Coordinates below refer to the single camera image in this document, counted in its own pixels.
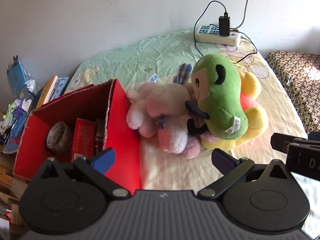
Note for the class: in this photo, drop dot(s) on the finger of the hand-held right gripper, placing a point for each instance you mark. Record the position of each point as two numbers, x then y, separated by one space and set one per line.
278 142

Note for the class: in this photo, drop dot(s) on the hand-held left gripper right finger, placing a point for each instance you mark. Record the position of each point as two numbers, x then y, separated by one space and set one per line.
222 162

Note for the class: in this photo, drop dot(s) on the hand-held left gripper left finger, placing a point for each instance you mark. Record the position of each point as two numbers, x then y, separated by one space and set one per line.
104 160

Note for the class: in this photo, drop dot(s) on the yellow tiger plush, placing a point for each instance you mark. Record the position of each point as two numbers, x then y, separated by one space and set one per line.
255 122

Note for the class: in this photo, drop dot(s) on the pink plush bear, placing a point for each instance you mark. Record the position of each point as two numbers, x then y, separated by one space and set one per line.
192 147

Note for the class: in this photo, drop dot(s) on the red cardboard box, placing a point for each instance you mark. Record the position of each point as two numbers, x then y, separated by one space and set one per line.
125 130

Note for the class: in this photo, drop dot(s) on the brown patterned packet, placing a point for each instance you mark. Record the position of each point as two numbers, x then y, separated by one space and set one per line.
100 135

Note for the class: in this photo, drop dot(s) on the small red box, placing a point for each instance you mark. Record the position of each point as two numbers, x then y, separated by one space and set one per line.
82 137

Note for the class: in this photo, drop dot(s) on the patterned tape roll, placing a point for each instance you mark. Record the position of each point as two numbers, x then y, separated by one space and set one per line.
56 145

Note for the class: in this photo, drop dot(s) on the green monkey plush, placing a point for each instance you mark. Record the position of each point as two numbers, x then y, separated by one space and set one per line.
220 100

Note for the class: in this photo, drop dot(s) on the brown patterned blanket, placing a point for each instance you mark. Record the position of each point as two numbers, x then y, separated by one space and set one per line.
300 80

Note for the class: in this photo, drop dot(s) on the white pink plush rabbit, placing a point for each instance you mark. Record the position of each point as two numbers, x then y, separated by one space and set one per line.
162 100

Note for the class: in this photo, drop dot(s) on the light blue book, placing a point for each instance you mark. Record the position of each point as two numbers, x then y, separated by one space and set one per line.
60 85

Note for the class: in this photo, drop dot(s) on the yellow book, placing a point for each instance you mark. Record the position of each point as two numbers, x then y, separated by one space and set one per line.
47 90

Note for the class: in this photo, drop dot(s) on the blue patterned pouch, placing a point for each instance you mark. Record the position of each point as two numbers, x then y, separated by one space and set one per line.
15 140

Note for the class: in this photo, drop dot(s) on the purple white toy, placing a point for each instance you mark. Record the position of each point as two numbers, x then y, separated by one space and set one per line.
22 110

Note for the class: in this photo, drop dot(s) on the blue plaid plush toy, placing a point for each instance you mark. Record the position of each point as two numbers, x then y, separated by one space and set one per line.
183 72

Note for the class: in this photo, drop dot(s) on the stack of cardboard boxes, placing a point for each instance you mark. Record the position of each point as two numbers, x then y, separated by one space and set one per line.
7 180

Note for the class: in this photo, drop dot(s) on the white plush toy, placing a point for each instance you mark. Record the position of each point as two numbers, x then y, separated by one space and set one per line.
5 127

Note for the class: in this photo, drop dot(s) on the green toy figure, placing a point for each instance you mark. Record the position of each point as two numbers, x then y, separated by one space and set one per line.
8 110

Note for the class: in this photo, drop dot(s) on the green cartoon bed sheet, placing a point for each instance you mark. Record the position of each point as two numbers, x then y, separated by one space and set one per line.
140 55

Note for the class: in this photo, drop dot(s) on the white power strip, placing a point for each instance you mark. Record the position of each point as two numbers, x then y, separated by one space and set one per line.
231 40

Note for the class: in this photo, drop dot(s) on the black charger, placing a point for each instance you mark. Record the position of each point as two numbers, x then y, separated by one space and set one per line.
224 26

